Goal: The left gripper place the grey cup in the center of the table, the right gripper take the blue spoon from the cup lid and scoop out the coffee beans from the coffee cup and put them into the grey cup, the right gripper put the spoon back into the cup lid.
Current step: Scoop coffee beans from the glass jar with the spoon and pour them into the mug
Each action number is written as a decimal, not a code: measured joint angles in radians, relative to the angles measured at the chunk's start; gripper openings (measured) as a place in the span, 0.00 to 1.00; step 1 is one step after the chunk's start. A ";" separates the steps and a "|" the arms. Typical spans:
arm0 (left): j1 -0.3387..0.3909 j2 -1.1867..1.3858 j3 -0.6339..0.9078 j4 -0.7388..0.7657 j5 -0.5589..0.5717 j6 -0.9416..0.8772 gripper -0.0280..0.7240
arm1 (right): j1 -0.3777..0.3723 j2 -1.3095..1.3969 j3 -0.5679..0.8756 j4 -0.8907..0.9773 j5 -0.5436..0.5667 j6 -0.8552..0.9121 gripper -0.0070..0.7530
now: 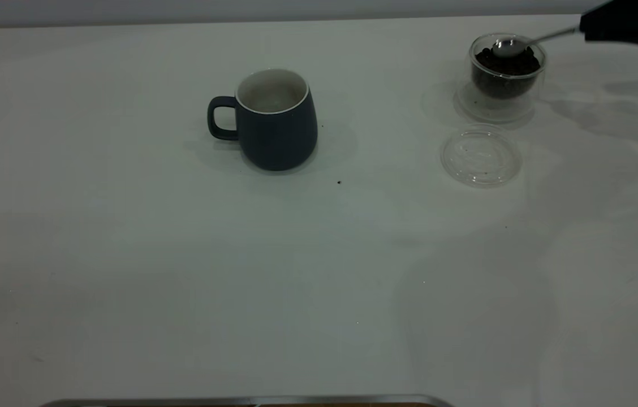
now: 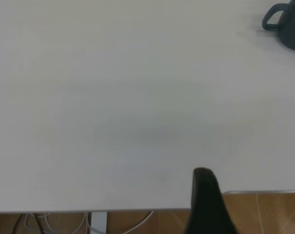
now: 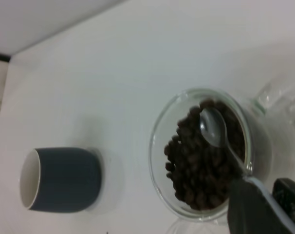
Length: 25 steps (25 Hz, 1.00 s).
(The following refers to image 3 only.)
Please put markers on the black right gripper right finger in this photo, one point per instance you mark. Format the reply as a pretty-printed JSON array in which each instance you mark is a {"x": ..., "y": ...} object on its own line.
[{"x": 291, "y": 197}]

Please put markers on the dark grey ceramic mug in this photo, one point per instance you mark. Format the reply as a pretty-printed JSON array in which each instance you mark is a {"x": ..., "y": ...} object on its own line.
[{"x": 69, "y": 178}]

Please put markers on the pile of coffee beans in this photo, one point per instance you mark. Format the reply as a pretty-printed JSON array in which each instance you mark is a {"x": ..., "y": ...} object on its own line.
[{"x": 198, "y": 175}]

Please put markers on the clear double-walled glass cup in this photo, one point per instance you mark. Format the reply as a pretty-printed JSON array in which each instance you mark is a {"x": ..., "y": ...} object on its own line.
[{"x": 162, "y": 136}]

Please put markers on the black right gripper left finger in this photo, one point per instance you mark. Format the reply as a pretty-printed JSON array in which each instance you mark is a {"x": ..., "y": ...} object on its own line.
[{"x": 247, "y": 214}]

